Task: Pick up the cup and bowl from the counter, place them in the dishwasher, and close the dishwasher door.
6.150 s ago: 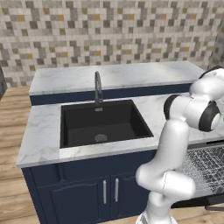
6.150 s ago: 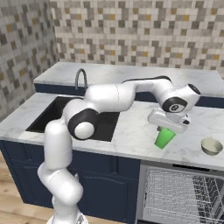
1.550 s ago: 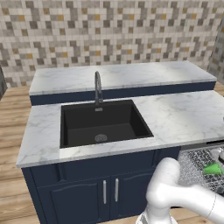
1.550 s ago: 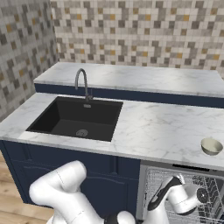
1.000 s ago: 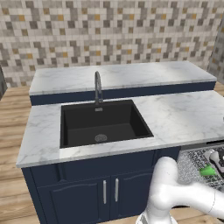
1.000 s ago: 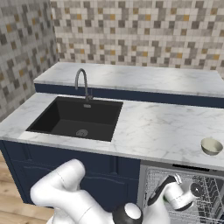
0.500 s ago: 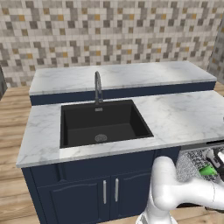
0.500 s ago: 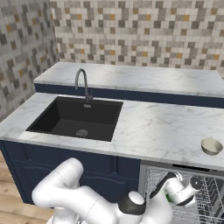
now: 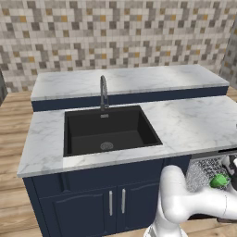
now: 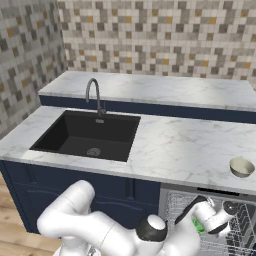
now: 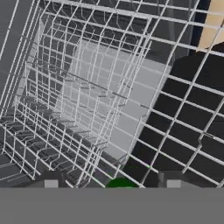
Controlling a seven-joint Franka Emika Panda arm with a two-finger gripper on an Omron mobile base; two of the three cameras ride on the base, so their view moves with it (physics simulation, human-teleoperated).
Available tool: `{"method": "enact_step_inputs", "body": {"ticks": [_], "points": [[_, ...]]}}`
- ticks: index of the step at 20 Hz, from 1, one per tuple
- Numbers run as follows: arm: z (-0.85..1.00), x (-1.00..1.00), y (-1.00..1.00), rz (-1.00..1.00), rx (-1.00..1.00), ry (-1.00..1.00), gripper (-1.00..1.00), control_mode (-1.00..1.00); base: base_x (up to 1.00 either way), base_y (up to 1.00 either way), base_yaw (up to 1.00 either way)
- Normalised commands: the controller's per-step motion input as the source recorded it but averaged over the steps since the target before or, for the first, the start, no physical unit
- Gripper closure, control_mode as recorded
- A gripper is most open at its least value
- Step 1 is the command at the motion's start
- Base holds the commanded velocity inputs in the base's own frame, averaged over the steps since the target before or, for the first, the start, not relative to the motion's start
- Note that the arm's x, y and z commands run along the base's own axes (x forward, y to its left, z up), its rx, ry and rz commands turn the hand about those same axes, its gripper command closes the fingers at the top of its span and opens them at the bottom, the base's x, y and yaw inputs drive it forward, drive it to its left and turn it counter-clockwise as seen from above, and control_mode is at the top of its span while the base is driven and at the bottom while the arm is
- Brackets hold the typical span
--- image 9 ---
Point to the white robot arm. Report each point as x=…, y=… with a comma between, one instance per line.
x=177, y=200

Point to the navy raised counter ledge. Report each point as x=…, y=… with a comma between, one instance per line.
x=129, y=98

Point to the navy cupboard door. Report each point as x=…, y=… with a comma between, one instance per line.
x=142, y=200
x=77, y=213

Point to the dishwasher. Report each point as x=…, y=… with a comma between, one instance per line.
x=203, y=154

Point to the black sink basin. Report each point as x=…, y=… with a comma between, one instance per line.
x=105, y=131

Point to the grey sink tap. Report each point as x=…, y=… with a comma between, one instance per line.
x=104, y=91

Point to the navy false drawer front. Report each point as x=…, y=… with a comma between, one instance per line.
x=98, y=179

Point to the green round object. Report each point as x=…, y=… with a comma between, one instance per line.
x=219, y=180

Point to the dark grey appliance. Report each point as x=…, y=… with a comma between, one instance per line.
x=2, y=88

